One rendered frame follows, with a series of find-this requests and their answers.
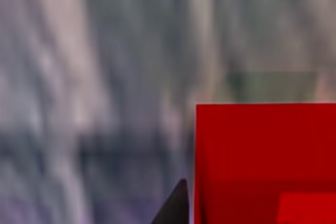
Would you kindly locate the red box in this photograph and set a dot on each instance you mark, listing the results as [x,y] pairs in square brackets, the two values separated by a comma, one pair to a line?
[265,161]

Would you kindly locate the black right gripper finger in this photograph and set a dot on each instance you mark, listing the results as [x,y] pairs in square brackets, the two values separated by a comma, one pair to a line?
[176,207]

